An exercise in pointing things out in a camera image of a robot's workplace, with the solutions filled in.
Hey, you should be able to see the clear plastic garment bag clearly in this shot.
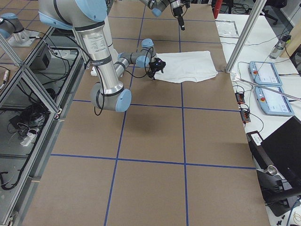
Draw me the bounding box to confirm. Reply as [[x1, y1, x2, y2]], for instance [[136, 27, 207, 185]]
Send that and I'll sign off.
[[215, 20, 239, 38]]

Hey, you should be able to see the white power strip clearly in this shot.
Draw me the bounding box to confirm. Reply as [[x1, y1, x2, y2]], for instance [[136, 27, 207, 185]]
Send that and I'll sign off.
[[20, 129, 38, 146]]

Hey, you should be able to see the blue teach pendant near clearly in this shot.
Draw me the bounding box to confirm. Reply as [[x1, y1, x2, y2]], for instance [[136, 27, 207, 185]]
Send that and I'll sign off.
[[254, 87, 294, 116]]

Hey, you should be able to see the white printed t-shirt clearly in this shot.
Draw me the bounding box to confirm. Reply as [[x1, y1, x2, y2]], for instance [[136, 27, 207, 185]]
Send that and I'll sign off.
[[155, 51, 218, 83]]

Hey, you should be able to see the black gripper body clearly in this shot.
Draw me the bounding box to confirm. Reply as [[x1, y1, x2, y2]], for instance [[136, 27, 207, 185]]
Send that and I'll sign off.
[[170, 0, 190, 18], [149, 58, 166, 76]]

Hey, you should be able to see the orange black electronics board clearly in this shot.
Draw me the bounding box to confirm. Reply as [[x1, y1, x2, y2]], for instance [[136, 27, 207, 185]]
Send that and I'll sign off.
[[235, 92, 246, 104]]

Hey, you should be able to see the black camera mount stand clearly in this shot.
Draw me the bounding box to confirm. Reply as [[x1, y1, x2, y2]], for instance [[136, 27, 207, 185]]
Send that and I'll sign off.
[[256, 165, 301, 217]]

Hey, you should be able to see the aluminium frame post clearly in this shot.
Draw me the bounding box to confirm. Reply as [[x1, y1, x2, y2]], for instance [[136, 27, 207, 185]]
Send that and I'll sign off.
[[225, 0, 267, 73]]

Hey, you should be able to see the black laptop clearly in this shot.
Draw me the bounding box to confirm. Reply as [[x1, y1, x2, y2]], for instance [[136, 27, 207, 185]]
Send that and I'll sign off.
[[246, 116, 301, 181]]

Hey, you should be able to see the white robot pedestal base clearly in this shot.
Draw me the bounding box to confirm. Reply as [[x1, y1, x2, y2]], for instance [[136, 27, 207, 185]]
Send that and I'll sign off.
[[82, 17, 122, 89]]

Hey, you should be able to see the blue teach pendant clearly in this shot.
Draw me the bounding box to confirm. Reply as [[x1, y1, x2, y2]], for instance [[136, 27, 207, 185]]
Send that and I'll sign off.
[[254, 87, 294, 116], [248, 61, 282, 87]]

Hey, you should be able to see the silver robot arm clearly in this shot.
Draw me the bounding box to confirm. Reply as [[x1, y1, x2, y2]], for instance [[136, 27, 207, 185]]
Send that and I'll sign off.
[[140, 0, 191, 31], [39, 0, 166, 112]]

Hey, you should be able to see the aluminium frame rack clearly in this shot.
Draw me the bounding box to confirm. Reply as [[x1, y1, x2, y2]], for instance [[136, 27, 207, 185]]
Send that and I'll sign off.
[[0, 28, 84, 226]]

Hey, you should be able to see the red cylinder post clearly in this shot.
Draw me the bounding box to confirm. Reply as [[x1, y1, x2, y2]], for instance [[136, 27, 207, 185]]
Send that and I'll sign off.
[[213, 0, 223, 19]]

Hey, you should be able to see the grey water bottle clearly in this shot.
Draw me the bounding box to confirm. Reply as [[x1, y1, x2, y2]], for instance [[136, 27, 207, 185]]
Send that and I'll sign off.
[[269, 34, 291, 59]]

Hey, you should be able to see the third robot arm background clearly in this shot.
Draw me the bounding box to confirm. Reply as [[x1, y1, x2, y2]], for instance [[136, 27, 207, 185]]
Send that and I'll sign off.
[[0, 13, 24, 39]]

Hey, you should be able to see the blue teach pendant far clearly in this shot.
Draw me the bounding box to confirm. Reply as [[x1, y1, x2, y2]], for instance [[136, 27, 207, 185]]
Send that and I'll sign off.
[[248, 61, 282, 87]]

